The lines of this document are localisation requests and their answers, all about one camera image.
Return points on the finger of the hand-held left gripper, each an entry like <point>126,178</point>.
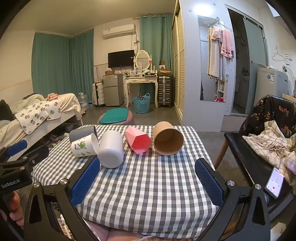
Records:
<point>16,147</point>
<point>37,153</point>

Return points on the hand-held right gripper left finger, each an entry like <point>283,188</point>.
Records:
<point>85,183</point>

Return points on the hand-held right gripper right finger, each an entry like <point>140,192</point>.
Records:
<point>211,183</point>

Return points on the white cartoon print cup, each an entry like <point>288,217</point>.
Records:
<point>84,145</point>

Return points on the plain white cup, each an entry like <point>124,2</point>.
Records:
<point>111,149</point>

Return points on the grey cup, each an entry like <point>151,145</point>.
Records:
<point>81,134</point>

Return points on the brown paper cup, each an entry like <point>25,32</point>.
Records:
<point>167,138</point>

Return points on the pink faceted cup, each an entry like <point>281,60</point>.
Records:
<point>138,140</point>

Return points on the person's left hand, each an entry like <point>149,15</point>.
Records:
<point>15,208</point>

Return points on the leaf print blanket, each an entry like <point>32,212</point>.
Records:
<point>34,115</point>

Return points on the black chair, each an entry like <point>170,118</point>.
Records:
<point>240,150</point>

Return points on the person's pink clothing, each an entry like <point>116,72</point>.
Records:
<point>108,234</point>

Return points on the bed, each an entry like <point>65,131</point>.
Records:
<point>67,102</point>

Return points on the grey checked tablecloth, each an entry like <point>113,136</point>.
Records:
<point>148,185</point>

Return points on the smartphone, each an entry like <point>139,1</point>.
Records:
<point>274,182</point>

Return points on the clear water jug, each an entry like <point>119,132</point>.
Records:
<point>82,100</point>

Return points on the beige fringed plaid scarf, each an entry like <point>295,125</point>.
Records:
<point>270,143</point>

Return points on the green seat cushion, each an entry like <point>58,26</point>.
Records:
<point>114,115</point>

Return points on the green cushioned stool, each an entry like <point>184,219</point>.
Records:
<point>130,118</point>

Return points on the white suitcase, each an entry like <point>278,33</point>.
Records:
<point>98,93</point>

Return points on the wide green curtain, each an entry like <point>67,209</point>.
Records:
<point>57,64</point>

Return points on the dark printed garment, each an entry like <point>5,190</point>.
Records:
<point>272,111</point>

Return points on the blue laundry basket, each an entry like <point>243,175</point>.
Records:
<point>141,105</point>

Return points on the silver small fridge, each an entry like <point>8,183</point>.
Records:
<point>113,90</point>

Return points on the dark ribbed suitcase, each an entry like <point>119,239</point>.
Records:
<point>165,91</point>

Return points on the white washing machine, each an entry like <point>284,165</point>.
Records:
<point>270,88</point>

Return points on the white dressing table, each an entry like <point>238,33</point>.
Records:
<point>141,80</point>

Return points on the louvred wardrobe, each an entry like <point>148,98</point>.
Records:
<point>180,69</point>

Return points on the cardboard box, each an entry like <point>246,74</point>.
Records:
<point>164,69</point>

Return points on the beige hanging towel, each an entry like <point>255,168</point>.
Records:
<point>214,58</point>

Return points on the black television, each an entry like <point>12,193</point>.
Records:
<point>121,58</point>

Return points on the frosted glass sliding door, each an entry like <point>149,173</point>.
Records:
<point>254,62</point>

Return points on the oval vanity mirror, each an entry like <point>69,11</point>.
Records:
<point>142,60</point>

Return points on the pink hanging towel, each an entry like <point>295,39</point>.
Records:
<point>226,44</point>

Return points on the white air conditioner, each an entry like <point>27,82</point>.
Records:
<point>119,30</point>

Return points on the narrow green curtain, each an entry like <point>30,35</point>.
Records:
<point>157,41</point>

